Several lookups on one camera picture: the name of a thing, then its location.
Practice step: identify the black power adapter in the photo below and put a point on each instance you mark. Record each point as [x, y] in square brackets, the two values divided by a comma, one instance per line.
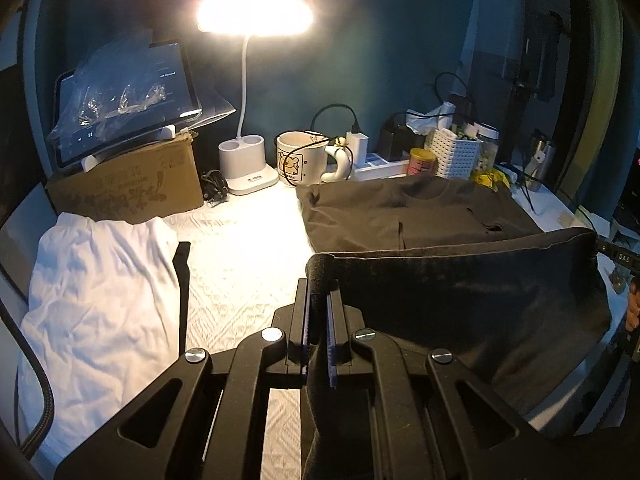
[395, 140]

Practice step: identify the tablet in plastic bag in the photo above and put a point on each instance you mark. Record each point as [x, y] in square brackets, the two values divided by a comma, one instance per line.
[128, 93]

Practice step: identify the white cartoon mug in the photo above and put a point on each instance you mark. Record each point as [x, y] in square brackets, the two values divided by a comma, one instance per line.
[305, 158]

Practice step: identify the white tissue paper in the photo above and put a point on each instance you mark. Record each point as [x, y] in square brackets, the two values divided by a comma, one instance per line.
[424, 123]

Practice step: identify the red and yellow can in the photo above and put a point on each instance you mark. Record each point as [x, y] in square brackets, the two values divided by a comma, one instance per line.
[422, 161]

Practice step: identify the white power strip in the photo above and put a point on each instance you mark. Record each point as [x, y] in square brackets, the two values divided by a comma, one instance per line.
[377, 167]

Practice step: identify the cardboard box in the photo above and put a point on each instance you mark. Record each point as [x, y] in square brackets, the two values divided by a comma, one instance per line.
[155, 181]

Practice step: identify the stainless steel tumbler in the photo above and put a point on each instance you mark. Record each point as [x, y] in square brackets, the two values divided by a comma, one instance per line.
[539, 157]

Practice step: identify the white t-shirt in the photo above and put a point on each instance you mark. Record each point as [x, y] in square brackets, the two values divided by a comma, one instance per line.
[102, 319]

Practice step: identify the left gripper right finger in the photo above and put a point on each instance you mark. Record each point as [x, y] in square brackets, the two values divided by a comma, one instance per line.
[430, 417]

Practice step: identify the glass jar white lid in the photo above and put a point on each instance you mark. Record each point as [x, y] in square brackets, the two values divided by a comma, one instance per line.
[489, 143]

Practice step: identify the white perforated plastic basket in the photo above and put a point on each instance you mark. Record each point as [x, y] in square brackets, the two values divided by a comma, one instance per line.
[455, 157]

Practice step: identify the white usb charger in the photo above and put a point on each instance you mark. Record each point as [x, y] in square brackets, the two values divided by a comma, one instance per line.
[358, 144]

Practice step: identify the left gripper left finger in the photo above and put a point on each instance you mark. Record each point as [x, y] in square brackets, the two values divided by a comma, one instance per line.
[205, 416]

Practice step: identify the person right hand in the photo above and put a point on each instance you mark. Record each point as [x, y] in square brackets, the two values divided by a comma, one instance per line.
[633, 307]

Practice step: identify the dark grey t-shirt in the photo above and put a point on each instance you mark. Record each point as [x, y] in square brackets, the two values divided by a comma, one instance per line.
[446, 264]

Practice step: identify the yellow crumpled wrapper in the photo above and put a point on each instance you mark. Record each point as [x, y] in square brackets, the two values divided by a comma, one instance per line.
[491, 178]

